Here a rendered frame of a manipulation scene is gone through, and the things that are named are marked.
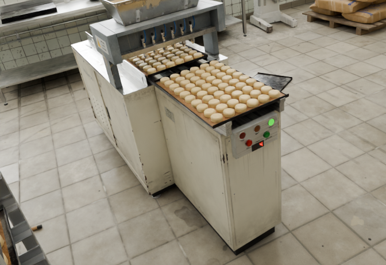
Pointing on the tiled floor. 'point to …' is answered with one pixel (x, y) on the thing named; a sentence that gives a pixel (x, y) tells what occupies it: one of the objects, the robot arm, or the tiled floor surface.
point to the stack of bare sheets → (273, 80)
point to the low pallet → (335, 20)
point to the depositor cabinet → (131, 116)
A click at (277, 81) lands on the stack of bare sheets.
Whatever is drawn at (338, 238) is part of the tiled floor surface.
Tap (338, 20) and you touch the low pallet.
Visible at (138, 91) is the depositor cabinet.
